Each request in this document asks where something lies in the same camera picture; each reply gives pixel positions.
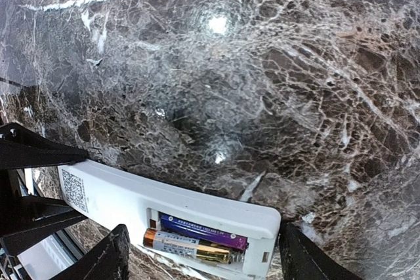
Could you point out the orange battery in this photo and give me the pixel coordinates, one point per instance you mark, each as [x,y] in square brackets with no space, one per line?
[190,247]

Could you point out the blue battery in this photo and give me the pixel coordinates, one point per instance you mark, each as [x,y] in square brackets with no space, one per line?
[195,230]

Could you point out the black front rail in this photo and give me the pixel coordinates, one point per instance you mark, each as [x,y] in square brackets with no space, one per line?
[72,249]

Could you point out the white slotted cable duct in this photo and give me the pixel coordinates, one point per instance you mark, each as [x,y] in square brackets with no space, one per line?
[46,259]

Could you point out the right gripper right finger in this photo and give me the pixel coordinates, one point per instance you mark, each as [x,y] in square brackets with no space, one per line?
[303,259]

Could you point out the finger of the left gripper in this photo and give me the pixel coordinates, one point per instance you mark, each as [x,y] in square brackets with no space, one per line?
[21,149]
[28,220]

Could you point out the white remote control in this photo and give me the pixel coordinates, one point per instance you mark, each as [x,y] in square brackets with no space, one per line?
[110,196]

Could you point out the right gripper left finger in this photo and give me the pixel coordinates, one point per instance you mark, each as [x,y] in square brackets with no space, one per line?
[109,259]

